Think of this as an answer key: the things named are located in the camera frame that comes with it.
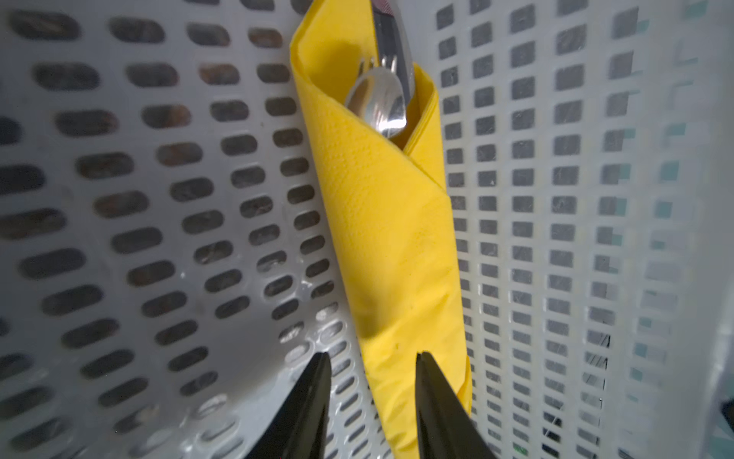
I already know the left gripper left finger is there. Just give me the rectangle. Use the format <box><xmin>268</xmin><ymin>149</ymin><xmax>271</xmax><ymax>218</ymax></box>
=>
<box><xmin>245</xmin><ymin>352</ymin><xmax>332</xmax><ymax>459</ymax></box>

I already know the white perforated plastic basket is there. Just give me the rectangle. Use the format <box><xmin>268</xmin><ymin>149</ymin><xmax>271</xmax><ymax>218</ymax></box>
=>
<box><xmin>1</xmin><ymin>1</ymin><xmax>733</xmax><ymax>458</ymax></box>

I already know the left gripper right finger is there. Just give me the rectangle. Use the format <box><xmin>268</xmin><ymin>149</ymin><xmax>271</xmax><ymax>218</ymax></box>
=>
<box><xmin>415</xmin><ymin>352</ymin><xmax>496</xmax><ymax>459</ymax></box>

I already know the silver spoon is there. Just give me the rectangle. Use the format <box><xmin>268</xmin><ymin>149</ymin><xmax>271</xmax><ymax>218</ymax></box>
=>
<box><xmin>345</xmin><ymin>67</ymin><xmax>407</xmax><ymax>139</ymax></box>

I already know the silver knife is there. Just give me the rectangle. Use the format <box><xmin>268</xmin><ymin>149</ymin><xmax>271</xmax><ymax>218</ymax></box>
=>
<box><xmin>371</xmin><ymin>0</ymin><xmax>416</xmax><ymax>106</ymax></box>

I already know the yellow paper napkin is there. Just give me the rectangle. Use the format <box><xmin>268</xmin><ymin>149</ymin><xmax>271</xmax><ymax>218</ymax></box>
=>
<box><xmin>290</xmin><ymin>1</ymin><xmax>472</xmax><ymax>458</ymax></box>

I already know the silver fork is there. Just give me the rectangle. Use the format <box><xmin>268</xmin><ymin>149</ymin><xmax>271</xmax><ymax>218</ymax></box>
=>
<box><xmin>357</xmin><ymin>55</ymin><xmax>397</xmax><ymax>78</ymax></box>

